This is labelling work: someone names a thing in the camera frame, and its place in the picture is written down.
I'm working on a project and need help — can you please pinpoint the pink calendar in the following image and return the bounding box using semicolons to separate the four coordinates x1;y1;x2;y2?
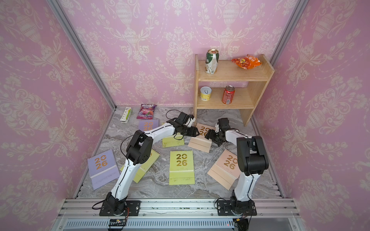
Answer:
207;150;241;190
188;123;215;153

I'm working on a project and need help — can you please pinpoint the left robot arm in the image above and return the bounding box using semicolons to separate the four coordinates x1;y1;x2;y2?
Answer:
100;112;199;216

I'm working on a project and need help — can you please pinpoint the purple candy bag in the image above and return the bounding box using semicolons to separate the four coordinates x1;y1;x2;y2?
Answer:
136;104;157;120

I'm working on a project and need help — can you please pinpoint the wooden shelf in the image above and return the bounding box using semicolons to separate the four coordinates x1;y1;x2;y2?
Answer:
193;54;275;128

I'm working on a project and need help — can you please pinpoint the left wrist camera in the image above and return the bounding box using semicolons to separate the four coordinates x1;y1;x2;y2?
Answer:
186;115;195;127

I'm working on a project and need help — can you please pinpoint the green drink can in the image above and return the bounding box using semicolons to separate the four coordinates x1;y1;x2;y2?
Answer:
205;49;219;75

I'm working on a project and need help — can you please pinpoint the red soda can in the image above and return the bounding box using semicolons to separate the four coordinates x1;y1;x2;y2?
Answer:
222;85;235;105

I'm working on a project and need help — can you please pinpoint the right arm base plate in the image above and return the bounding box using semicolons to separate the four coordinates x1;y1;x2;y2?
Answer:
216;200;257;216

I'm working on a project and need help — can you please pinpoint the green calendar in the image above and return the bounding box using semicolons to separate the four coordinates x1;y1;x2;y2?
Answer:
162;134;185;148
133;149;160;183
169;150;195;185

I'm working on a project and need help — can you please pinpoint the yellow tin can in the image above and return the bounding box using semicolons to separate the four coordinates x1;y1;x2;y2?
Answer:
200;86;212;101

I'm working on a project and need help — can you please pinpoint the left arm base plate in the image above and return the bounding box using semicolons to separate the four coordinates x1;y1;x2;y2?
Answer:
99;200;141;217

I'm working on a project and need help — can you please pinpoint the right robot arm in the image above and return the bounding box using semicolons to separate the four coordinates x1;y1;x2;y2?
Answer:
205;118;269;216

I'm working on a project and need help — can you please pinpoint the purple calendar at back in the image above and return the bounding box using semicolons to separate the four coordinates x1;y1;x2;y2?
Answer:
138;119;159;131

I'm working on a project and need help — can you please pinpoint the purple calendar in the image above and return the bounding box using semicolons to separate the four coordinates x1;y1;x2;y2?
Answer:
138;119;159;131
87;149;120;190

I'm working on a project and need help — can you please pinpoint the purple calendar front left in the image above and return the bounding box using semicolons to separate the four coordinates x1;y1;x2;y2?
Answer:
87;149;120;190

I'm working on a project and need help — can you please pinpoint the small circuit board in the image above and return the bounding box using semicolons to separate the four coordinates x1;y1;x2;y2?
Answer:
108;219;127;227

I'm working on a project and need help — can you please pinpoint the green white gum box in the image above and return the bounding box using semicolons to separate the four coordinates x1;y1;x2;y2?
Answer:
119;107;132;123

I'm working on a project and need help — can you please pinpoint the aluminium front rail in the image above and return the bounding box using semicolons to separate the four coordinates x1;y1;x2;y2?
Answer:
52;198;305;231

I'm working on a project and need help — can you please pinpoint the orange snack bag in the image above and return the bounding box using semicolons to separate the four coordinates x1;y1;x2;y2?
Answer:
232;54;261;70

